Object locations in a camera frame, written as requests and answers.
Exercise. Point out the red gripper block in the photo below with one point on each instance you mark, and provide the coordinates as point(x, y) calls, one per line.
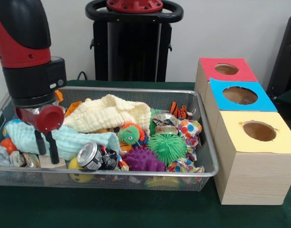
point(50, 118)

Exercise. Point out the orange striped tiger plush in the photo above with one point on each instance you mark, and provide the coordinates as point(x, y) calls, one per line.
point(181, 111)

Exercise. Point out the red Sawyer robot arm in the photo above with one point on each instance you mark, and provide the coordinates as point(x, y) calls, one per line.
point(29, 80)

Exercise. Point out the clear mesh bin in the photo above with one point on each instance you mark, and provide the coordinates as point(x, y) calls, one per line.
point(159, 184)

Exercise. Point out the wooden box with three holes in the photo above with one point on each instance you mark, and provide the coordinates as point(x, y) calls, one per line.
point(252, 175)

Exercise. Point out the mint green cloth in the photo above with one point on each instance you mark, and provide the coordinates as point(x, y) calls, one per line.
point(88, 141)

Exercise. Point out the crushed black can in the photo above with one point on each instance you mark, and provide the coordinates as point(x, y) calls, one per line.
point(90, 156)

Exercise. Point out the orange plastic tray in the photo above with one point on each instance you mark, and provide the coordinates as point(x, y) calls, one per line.
point(72, 108)
point(59, 96)

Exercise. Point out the cream cloth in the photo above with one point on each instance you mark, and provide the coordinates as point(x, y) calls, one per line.
point(105, 114)

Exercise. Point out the green and orange puffer toy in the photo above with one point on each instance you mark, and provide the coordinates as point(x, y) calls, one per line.
point(127, 136)

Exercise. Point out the purple spiky rubber ball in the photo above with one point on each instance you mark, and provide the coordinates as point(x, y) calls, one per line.
point(143, 160)

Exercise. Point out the green spiky rubber ball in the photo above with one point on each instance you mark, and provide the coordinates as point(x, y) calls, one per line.
point(166, 147)

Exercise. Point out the black standing panel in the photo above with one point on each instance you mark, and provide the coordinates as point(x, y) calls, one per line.
point(285, 59)

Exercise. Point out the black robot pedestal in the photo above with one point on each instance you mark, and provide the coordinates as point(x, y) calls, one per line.
point(133, 52)

